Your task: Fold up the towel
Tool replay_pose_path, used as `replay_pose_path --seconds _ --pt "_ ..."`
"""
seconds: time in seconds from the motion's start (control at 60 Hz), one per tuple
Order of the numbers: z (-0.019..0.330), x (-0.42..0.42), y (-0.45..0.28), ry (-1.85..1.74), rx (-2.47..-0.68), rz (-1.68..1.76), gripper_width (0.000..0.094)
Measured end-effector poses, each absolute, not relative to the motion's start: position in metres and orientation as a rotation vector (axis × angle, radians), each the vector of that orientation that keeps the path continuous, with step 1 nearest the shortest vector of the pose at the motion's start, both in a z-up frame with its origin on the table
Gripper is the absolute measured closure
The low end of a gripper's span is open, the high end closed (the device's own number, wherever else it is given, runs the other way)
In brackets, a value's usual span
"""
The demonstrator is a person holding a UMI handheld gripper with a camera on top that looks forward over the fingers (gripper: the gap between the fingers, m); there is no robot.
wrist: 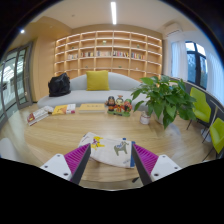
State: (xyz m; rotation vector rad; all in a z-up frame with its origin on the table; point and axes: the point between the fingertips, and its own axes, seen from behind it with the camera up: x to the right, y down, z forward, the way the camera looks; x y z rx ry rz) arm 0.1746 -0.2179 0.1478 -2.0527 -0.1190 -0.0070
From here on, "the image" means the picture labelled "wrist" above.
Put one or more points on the green chair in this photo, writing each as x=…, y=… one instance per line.
x=200, y=106
x=217, y=133

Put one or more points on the wooden wall shelf unit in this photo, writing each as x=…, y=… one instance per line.
x=108, y=53

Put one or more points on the colourful figurine group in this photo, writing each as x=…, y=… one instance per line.
x=118, y=106

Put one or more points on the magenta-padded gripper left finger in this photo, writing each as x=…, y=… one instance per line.
x=66, y=160

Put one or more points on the black bag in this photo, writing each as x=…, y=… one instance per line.
x=59, y=85

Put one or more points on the yellow flat book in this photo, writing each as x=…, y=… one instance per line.
x=92, y=108

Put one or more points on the yellow cushion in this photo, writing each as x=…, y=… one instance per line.
x=97, y=80

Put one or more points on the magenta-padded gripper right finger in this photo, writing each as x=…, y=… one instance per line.
x=151, y=163

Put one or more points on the dark-framed window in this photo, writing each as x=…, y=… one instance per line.
x=197, y=65

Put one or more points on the potted green plant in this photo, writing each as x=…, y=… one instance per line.
x=165, y=98

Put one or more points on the white air conditioner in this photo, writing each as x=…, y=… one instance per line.
x=173, y=29

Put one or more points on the small white crumpled packet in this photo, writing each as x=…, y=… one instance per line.
x=48, y=109

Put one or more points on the white sheer curtain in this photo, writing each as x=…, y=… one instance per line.
x=179, y=60

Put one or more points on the small white and red cup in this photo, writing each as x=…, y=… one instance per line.
x=145, y=118

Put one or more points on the glass double door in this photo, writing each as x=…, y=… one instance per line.
x=15, y=80

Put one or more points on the round recessed ceiling light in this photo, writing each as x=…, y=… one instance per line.
x=22, y=31

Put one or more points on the grey curved sofa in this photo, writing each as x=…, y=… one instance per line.
x=80, y=96

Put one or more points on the long ceiling light strip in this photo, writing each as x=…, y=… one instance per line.
x=113, y=12

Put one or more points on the white printed towel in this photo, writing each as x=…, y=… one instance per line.
x=108, y=150

